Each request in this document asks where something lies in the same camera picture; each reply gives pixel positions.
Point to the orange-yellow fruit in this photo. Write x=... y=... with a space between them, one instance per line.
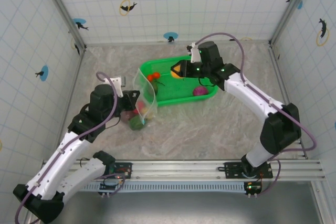
x=175 y=73

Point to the dark red fruit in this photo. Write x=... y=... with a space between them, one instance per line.
x=127 y=116

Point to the red apple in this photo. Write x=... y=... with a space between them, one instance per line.
x=140 y=104

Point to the wide aluminium mounting rail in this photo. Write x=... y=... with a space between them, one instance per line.
x=178 y=169

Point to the black seal yellow hoop sticker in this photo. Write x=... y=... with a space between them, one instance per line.
x=248 y=38
x=76 y=48
x=323 y=28

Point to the dark green bumpy fruit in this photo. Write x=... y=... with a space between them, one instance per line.
x=136 y=124

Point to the green plastic basket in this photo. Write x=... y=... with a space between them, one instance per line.
x=183 y=87

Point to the aluminium frame rail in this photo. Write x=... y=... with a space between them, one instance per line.
x=131 y=43
x=281 y=82
x=76 y=82

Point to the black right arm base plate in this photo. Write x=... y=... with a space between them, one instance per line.
x=232 y=167

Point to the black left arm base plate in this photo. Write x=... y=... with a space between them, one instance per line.
x=126 y=167

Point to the clear zip-top bag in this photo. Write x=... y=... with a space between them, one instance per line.
x=143 y=87

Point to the orange tomato cluster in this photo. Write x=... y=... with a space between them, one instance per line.
x=153 y=76

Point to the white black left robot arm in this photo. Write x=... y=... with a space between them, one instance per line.
x=71 y=145

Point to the purple cabbage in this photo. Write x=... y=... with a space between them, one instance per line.
x=200 y=91

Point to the aluminium frame post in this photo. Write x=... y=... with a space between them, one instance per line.
x=65 y=14
x=288 y=11

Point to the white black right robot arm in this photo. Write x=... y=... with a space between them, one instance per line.
x=252 y=95

